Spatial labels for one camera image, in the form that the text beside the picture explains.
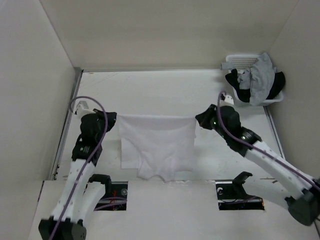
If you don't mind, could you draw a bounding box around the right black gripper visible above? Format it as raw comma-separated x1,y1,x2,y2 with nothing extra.
195,103,230,140

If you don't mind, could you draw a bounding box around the white tank top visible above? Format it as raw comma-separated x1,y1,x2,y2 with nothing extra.
116,115,196,182

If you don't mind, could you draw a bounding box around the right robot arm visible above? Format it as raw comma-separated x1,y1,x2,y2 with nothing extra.
195,104,320,226

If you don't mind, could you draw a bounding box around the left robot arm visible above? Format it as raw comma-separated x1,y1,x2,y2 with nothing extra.
38,109,117,240

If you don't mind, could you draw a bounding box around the black tank top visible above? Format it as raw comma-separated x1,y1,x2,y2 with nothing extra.
225,69,286,104

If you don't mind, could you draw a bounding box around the grey tank top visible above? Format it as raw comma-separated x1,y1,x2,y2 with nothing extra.
238,52,277,106

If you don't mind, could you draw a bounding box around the white plastic laundry basket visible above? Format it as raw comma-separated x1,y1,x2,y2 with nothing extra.
220,54,284,107

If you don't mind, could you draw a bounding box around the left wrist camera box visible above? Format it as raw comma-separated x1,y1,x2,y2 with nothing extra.
74,100,91,118

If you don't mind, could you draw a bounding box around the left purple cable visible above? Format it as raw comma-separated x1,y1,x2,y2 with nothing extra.
48,96,110,240

